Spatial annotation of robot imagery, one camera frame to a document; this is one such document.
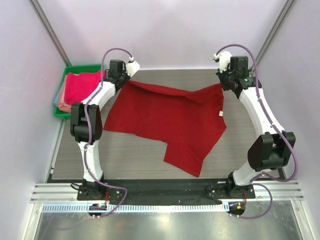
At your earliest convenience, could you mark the dark red t-shirt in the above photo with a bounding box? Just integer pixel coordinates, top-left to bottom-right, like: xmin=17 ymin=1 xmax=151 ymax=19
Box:
xmin=103 ymin=80 xmax=227 ymax=177

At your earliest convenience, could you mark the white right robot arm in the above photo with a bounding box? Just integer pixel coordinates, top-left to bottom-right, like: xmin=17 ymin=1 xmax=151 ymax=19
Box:
xmin=213 ymin=51 xmax=296 ymax=198

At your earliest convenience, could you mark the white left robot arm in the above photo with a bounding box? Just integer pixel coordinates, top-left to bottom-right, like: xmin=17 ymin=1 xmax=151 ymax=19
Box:
xmin=70 ymin=58 xmax=140 ymax=201

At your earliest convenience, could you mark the green plastic bin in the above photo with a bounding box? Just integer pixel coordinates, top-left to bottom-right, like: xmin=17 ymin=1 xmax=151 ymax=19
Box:
xmin=53 ymin=64 xmax=101 ymax=119

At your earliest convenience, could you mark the salmon folded t-shirt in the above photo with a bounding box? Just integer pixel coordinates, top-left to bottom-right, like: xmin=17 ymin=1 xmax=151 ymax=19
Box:
xmin=58 ymin=73 xmax=78 ymax=113

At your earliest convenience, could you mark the grey-blue folded t-shirt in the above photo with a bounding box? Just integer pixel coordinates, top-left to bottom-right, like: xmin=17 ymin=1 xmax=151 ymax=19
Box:
xmin=52 ymin=86 xmax=63 ymax=107

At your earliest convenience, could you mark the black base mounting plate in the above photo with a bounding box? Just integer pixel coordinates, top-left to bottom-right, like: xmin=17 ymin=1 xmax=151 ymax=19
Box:
xmin=76 ymin=178 xmax=256 ymax=206

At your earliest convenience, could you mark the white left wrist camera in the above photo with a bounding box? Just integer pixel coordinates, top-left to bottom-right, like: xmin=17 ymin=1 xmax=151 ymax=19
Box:
xmin=125 ymin=57 xmax=141 ymax=78

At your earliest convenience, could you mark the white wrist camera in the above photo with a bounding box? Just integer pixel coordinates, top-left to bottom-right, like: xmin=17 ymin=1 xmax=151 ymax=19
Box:
xmin=125 ymin=57 xmax=141 ymax=78
xmin=213 ymin=51 xmax=232 ymax=73

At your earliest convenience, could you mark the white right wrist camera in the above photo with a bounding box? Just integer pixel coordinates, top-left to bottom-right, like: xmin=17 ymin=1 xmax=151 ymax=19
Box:
xmin=213 ymin=51 xmax=232 ymax=73

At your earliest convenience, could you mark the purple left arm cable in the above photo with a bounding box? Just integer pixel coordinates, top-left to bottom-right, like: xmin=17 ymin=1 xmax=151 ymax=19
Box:
xmin=82 ymin=47 xmax=128 ymax=217

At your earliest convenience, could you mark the right aluminium frame post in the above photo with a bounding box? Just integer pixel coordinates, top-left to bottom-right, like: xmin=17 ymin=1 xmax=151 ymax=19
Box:
xmin=255 ymin=0 xmax=297 ymax=66

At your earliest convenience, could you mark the aluminium frame post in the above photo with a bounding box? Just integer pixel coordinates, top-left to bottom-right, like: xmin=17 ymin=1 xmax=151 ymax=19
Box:
xmin=255 ymin=0 xmax=297 ymax=66
xmin=28 ymin=0 xmax=72 ymax=66

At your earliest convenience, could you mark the left aluminium frame post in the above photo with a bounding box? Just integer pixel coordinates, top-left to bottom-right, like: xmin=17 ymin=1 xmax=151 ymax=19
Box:
xmin=28 ymin=0 xmax=72 ymax=66

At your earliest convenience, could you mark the aluminium front rail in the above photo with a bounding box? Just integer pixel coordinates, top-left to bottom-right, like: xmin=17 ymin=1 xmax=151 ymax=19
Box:
xmin=30 ymin=180 xmax=304 ymax=204

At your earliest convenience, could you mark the slotted cable duct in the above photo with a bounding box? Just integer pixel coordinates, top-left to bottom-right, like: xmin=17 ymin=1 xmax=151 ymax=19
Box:
xmin=42 ymin=202 xmax=230 ymax=214

